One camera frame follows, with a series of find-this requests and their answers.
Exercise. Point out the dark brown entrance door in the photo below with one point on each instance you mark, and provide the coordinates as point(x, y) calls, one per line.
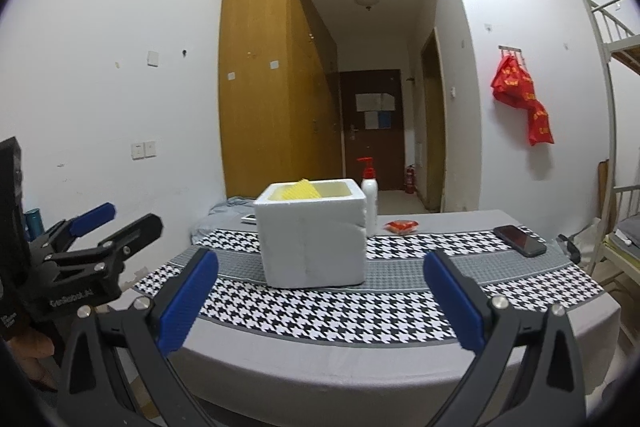
point(372, 147)

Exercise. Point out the red fire extinguisher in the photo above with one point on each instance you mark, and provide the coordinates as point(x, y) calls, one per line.
point(409, 181)

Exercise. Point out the white foam box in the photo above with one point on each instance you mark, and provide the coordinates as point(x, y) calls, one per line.
point(310, 247)

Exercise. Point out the houndstooth bed sheet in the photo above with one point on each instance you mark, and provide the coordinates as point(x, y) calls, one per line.
point(325, 322)

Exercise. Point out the metal wall hook rack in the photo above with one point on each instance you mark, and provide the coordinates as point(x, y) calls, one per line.
point(511, 50)

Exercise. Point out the white wall switch plate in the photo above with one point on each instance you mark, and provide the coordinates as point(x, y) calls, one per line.
point(152, 58)

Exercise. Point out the wooden side door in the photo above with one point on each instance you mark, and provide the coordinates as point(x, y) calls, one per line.
point(434, 132)

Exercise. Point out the red plastic bag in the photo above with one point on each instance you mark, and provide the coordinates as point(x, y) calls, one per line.
point(541, 124)
point(512, 84)

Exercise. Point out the wooden wardrobe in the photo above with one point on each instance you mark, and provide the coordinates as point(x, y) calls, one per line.
point(260, 107)

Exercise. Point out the black smartphone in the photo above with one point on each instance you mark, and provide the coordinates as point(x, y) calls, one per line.
point(520, 240)

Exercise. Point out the round ceiling lamp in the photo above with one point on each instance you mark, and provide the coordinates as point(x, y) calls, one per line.
point(367, 0)

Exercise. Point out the person's left hand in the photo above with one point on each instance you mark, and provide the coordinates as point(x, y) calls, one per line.
point(27, 352)

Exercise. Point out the metal bunk bed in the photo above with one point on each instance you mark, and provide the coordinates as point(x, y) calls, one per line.
point(607, 107)

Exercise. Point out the teal bottle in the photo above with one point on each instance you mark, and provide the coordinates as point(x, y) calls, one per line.
point(34, 224)

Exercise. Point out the blue white paper notice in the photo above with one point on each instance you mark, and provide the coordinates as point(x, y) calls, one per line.
point(377, 120)

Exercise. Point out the waste bin with bag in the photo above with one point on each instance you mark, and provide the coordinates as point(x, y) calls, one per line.
point(570, 249)

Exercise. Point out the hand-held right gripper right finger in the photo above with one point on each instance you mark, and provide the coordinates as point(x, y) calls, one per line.
point(455, 302)

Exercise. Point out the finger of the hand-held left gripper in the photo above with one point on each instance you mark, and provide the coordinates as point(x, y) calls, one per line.
point(135, 232)
point(95, 214)

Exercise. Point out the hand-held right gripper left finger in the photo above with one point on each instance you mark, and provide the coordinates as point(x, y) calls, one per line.
point(190, 302)

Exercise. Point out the red snack packet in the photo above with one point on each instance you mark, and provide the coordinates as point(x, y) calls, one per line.
point(401, 226)

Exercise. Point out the grey folded blanket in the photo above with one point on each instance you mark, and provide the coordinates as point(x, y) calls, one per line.
point(631, 229)

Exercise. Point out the white double wall switch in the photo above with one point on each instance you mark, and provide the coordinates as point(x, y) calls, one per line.
point(142, 150)

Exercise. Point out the white red pump bottle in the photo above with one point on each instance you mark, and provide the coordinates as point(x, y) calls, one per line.
point(370, 207)

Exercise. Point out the wooden boards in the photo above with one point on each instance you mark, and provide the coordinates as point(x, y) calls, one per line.
point(603, 192)

